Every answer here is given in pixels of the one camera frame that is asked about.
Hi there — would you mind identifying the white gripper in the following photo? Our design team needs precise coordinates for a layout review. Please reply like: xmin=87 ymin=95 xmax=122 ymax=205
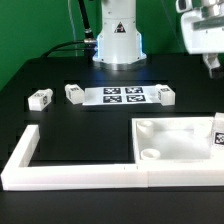
xmin=176 ymin=0 xmax=224 ymax=79

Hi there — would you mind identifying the white square tabletop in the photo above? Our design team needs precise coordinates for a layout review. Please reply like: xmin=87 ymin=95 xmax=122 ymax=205
xmin=132 ymin=117 xmax=223 ymax=164

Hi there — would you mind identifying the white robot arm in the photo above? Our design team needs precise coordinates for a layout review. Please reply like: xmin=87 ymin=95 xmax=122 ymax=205
xmin=93 ymin=0 xmax=224 ymax=79

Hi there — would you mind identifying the white sheet with fiducial tags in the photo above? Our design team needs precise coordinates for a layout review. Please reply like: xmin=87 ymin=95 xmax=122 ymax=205
xmin=84 ymin=86 xmax=160 ymax=106

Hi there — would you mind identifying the white U-shaped obstacle fence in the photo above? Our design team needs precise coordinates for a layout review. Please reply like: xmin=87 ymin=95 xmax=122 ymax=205
xmin=1 ymin=125 xmax=224 ymax=191

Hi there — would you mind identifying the black cable thick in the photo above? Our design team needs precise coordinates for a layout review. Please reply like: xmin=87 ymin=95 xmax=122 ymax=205
xmin=40 ymin=0 xmax=98 ymax=58

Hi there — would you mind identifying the grey thin cable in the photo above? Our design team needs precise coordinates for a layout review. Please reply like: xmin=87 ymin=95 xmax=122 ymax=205
xmin=67 ymin=0 xmax=78 ymax=57

